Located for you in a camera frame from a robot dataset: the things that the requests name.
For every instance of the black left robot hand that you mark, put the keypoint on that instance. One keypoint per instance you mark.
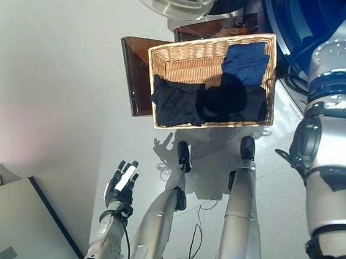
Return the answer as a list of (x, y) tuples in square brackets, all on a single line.
[(118, 196)]

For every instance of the blue garment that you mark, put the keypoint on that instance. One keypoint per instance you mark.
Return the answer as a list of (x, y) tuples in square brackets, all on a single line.
[(246, 64)]

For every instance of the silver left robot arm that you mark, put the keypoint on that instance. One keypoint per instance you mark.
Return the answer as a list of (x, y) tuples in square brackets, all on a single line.
[(107, 243)]

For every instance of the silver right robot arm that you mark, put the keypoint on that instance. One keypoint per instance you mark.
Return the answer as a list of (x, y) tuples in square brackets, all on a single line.
[(331, 151)]

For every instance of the grey front-load washing machine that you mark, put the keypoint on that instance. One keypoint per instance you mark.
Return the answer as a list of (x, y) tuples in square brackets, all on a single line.
[(301, 0)]

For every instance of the grey panel with black edge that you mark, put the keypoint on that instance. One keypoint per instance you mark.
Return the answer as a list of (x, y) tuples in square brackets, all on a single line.
[(17, 227)]

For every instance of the black garment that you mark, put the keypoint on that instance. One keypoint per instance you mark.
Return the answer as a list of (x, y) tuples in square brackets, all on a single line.
[(176, 104)]

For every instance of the brown acrylic stand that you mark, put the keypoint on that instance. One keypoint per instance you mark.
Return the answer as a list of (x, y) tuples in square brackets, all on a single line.
[(137, 77)]

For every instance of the silver right robot leg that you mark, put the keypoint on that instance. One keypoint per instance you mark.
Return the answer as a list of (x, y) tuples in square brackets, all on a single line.
[(239, 209)]

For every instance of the wicker laundry basket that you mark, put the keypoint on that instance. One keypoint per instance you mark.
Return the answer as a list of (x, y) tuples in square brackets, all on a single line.
[(191, 63)]

